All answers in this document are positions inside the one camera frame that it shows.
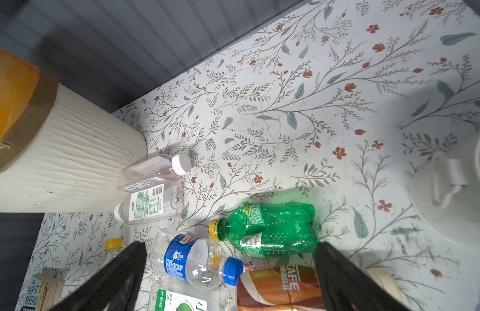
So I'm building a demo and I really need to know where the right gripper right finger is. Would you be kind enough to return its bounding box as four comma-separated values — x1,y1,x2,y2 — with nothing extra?
314,242,408,311

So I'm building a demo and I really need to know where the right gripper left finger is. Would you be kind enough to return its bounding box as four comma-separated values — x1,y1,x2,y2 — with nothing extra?
52,241,147,310

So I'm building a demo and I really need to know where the bottle red label yellow cap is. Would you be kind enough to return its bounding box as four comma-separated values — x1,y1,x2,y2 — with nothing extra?
103,238,123,265

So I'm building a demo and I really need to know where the brown coffee bottle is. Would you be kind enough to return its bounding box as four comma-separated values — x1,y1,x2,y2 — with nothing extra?
236,265,326,310

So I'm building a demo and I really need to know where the bottle green lime label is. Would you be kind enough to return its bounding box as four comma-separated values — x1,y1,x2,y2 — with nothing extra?
147,278,221,311

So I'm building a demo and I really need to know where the clear bottle blue label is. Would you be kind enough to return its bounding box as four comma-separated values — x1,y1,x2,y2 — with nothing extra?
149,231,245,290

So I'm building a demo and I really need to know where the green plastic bottle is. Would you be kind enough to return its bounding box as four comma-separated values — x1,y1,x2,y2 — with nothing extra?
208,202,320,259

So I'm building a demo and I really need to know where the white ribbed trash bin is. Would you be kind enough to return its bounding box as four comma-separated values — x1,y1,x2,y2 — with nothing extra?
0,85,147,213

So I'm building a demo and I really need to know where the orange bin liner bag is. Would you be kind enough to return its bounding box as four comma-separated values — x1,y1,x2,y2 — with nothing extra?
0,47,59,173

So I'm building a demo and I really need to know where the illustrated paperback book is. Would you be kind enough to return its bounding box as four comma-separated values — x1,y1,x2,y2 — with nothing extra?
19,268,65,311

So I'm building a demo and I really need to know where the clear bottle white label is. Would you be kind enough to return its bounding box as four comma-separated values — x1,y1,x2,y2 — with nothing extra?
114,183,184,225

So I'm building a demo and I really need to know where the square clear bottle white cap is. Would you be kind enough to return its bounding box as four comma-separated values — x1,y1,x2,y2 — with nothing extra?
118,154,192,193

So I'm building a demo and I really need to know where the white pen holder cup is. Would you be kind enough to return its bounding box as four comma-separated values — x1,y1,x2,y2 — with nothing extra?
410,133,480,251

